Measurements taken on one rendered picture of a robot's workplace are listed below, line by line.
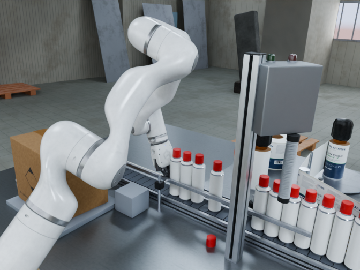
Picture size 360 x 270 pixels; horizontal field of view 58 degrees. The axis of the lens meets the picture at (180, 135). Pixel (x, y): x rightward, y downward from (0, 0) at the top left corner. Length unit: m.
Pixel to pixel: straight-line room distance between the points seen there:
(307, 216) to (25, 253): 0.81
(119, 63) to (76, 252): 7.97
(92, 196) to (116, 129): 0.55
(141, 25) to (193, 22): 10.48
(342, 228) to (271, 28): 8.16
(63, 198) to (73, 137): 0.15
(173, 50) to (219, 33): 11.31
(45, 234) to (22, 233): 0.05
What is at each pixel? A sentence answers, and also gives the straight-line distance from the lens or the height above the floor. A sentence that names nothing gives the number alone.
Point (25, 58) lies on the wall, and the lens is 8.55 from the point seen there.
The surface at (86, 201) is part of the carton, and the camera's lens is 1.34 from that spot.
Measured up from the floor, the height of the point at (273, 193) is 1.05.
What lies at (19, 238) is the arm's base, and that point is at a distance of 0.89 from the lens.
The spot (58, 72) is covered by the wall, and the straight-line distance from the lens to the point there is 8.91.
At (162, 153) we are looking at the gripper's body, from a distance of 1.34.
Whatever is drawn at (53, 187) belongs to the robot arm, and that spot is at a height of 1.18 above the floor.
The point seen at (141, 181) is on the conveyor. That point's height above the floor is 0.88.
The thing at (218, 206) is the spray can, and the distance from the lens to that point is 1.28.
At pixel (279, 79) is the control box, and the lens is 0.89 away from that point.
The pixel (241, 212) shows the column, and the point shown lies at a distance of 1.04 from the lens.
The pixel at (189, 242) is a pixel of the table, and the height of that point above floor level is 0.83.
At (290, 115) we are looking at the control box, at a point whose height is 1.34.
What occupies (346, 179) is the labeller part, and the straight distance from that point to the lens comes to 1.74.
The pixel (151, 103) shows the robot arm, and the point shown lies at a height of 1.28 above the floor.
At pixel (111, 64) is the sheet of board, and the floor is 0.45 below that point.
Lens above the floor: 1.58
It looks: 19 degrees down
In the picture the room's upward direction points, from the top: 2 degrees clockwise
